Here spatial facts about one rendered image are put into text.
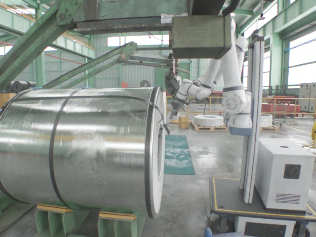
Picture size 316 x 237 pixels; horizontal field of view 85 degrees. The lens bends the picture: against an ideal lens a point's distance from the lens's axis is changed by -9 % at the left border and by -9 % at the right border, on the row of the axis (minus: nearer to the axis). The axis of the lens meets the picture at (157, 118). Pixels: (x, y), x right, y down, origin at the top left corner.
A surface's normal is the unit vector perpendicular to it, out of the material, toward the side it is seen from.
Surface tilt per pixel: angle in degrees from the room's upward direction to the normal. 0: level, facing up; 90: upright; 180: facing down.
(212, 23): 88
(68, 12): 90
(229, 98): 94
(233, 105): 99
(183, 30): 88
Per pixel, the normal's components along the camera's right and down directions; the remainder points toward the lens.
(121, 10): -0.11, 0.14
